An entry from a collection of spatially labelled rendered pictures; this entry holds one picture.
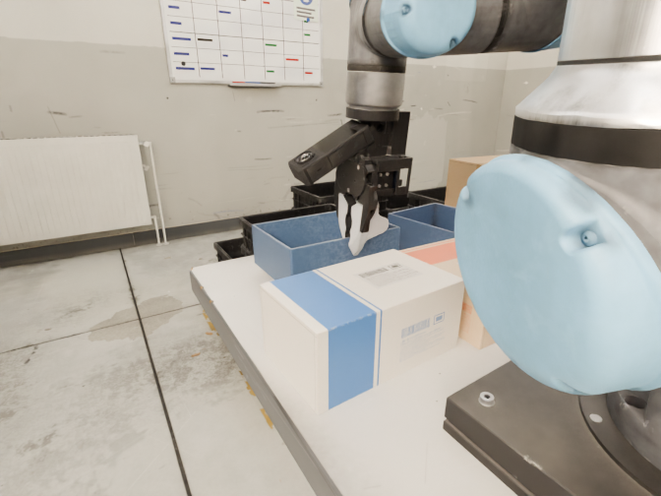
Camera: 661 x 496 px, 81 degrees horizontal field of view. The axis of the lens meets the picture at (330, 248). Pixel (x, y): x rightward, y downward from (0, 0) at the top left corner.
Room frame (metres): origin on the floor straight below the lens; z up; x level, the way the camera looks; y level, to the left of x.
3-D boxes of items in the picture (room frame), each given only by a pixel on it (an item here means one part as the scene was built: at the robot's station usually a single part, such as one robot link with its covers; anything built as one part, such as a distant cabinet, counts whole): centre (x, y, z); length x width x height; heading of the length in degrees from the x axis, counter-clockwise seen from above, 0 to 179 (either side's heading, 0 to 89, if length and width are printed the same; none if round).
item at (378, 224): (0.55, -0.06, 0.80); 0.06 x 0.03 x 0.09; 120
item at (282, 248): (0.62, 0.01, 0.75); 0.20 x 0.15 x 0.07; 122
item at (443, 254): (0.49, -0.19, 0.74); 0.16 x 0.12 x 0.07; 30
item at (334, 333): (0.40, -0.04, 0.75); 0.20 x 0.12 x 0.09; 124
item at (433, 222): (0.72, -0.24, 0.74); 0.20 x 0.15 x 0.07; 38
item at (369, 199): (0.53, -0.05, 0.85); 0.05 x 0.02 x 0.09; 30
